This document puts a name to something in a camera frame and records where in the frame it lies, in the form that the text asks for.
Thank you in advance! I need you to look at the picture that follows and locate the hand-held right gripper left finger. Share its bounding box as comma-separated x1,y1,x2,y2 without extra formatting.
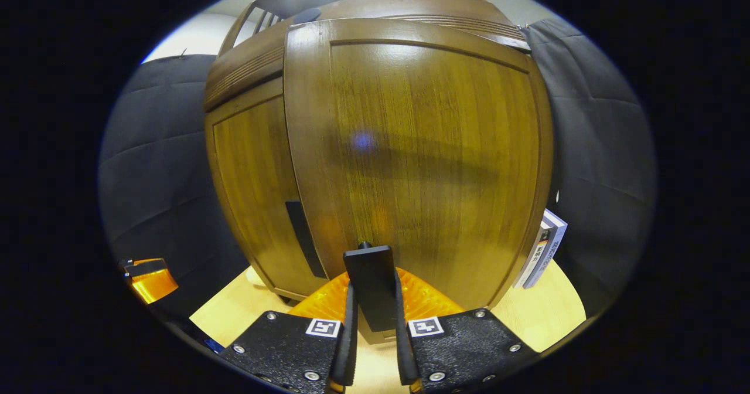
218,268,359,394

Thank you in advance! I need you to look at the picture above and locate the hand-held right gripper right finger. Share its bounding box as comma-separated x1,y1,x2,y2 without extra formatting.
394,268,540,394

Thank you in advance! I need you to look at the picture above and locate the black door handle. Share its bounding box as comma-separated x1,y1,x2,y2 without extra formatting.
343,242,399,333
285,201,328,279

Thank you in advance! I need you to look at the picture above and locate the wooden shoe cabinet door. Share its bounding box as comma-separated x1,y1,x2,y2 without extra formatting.
205,77,329,301
283,18,554,345

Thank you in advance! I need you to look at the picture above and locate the wooden double-door shoe cabinet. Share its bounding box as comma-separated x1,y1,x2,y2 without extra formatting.
202,0,554,345

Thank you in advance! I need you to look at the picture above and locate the white book with orange label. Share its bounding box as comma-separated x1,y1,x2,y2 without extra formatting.
513,218,554,289

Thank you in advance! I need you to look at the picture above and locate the grey book with white edge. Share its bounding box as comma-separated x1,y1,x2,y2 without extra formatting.
523,208,568,290

